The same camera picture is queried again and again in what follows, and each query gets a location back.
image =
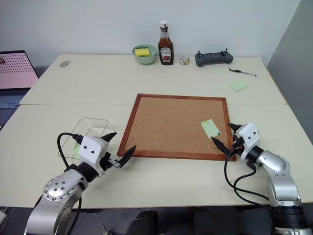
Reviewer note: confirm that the black pen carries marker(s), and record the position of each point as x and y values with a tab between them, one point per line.
242	72

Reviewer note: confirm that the yellow sponge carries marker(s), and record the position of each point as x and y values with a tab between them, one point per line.
143	51

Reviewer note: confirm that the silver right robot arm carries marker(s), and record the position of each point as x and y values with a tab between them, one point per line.
281	176

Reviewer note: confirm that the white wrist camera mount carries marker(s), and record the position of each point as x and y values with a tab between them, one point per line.
249	137
91	153

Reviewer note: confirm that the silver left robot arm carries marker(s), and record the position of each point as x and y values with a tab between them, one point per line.
58	195

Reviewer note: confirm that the small clear oval object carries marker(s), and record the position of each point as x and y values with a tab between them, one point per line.
64	64

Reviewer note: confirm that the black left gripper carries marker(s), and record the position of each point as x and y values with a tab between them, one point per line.
107	162

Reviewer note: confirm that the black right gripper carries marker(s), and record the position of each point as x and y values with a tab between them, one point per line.
237	143

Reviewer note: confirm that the small printed jar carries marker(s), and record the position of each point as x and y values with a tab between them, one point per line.
184	60

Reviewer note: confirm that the green bowl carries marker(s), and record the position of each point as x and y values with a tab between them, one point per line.
144	58

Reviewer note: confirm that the green paper note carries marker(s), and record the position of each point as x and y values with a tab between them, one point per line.
210	128

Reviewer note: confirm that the grey remote controller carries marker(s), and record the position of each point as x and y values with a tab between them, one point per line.
214	58

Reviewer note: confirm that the wood-framed cork board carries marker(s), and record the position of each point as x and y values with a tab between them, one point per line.
176	124

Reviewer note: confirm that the clear plastic container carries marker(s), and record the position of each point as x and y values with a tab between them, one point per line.
93	129

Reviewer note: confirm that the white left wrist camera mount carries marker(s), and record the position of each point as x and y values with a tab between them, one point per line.
91	153

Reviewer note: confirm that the ketchup bottle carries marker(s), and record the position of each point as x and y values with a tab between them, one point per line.
166	49

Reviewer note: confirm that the green sticky note pad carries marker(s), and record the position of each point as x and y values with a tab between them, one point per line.
238	86

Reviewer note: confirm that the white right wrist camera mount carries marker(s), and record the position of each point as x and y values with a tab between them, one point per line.
249	137

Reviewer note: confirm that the laptop with pink screen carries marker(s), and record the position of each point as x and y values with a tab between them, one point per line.
12	80

